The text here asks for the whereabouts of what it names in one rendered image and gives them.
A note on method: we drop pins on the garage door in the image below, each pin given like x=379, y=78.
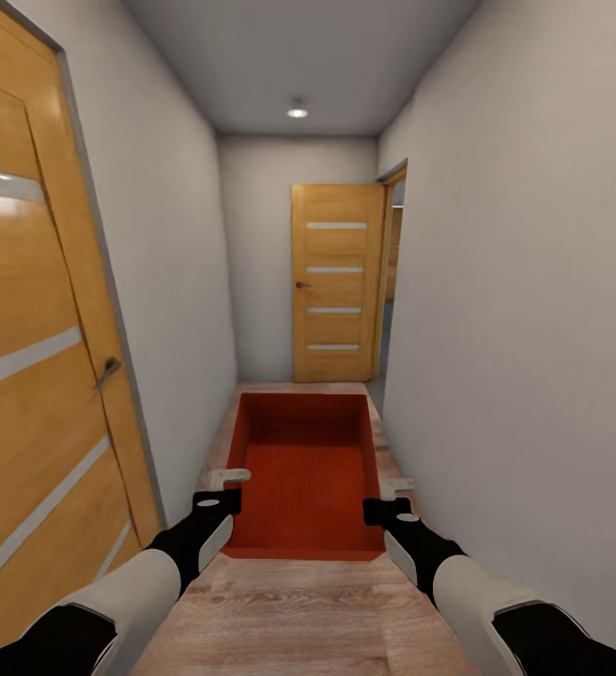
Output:
x=393, y=252

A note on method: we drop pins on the downlight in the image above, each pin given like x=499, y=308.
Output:
x=297, y=111

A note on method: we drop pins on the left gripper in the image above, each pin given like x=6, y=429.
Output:
x=232, y=498

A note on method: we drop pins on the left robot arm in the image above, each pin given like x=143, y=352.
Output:
x=103, y=629

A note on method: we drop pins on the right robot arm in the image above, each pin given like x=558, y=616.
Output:
x=506, y=628

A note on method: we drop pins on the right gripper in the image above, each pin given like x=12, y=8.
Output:
x=375, y=509

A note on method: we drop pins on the storage box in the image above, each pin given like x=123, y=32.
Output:
x=312, y=463

